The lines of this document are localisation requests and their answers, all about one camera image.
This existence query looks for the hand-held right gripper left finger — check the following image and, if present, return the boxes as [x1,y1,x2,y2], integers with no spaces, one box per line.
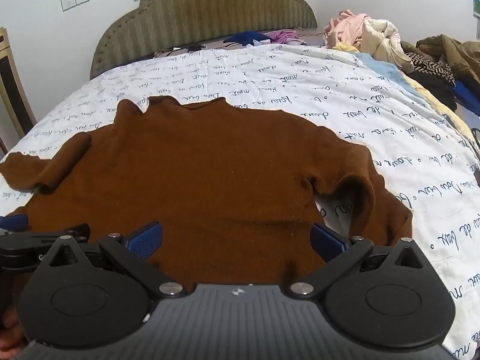
[49,222,185,298]

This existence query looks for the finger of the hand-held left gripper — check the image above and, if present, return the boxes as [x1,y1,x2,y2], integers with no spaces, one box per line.
[0,224,92,271]
[0,214,30,232]

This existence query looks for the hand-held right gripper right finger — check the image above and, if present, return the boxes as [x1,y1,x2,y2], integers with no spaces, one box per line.
[289,223,430,297]

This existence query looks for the brown knit sweater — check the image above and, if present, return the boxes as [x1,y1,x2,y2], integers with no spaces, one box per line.
[0,95,414,284]

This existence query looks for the person's left hand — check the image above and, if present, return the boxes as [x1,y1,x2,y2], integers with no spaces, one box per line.
[0,302,28,350]

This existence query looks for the white script printed blanket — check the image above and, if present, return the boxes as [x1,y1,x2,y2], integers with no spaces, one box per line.
[0,41,480,360]

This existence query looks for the light blue blanket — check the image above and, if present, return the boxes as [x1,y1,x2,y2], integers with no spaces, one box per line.
[353,52,426,96]

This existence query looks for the black cloth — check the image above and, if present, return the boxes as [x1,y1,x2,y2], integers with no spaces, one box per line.
[412,70,457,110]

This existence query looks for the yellow cloth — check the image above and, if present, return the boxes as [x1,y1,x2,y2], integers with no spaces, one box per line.
[333,41,361,54]

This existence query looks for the zigzag patterned cloth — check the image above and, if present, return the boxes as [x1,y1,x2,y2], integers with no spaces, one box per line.
[402,52,457,86]

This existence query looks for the cream padded jacket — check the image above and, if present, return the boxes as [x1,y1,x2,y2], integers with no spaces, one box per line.
[359,17,415,73]

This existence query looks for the purple cloth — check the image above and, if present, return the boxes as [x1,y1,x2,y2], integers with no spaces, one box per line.
[263,29,307,46]

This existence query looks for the pink cloth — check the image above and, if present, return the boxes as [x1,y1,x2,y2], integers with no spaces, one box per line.
[323,9,380,51]

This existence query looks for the olive coat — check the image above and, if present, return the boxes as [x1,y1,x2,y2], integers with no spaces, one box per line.
[415,34,480,83]

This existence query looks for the olive upholstered bed headboard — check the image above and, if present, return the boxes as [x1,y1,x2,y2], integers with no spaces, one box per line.
[90,0,318,80]

